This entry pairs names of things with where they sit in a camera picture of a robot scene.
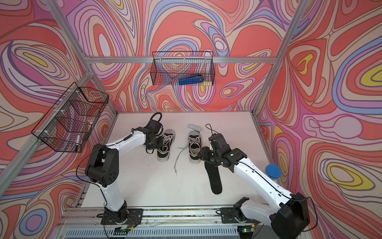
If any black shoe insole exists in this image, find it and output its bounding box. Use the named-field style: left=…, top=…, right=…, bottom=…
left=205, top=162, right=222, bottom=195

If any black white sneaker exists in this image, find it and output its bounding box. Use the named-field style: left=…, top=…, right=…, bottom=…
left=157, top=129, right=176, bottom=162
left=174, top=130, right=202, bottom=175

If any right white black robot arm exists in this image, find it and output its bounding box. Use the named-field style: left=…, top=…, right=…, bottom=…
left=199, top=133, right=310, bottom=239

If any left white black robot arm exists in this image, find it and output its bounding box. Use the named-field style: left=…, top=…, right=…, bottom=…
left=85, top=118, right=163, bottom=225

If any small grey white device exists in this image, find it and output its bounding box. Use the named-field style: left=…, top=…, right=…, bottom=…
left=188, top=124, right=201, bottom=132

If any blue tool in basket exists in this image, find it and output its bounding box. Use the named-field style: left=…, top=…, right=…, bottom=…
left=178, top=74, right=205, bottom=85

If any yellow item in basket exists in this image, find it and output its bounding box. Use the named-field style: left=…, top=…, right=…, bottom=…
left=201, top=82, right=213, bottom=86

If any white marker in basket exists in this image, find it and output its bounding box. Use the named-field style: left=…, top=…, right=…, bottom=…
left=75, top=134, right=80, bottom=152

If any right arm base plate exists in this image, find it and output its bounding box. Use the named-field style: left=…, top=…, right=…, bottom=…
left=215, top=207, right=260, bottom=225

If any black wire basket back wall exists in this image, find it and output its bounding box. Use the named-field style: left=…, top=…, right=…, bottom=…
left=150, top=50, right=215, bottom=86

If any black wire basket wall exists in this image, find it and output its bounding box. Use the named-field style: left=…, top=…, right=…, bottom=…
left=150, top=50, right=215, bottom=86
left=31, top=83, right=109, bottom=153

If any black wire basket left wall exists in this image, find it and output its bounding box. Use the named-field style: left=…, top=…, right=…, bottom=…
left=31, top=83, right=109, bottom=153

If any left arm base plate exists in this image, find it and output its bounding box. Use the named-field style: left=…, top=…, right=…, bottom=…
left=97, top=208, right=143, bottom=225

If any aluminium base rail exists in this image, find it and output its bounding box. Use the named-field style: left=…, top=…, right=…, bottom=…
left=61, top=205, right=302, bottom=228

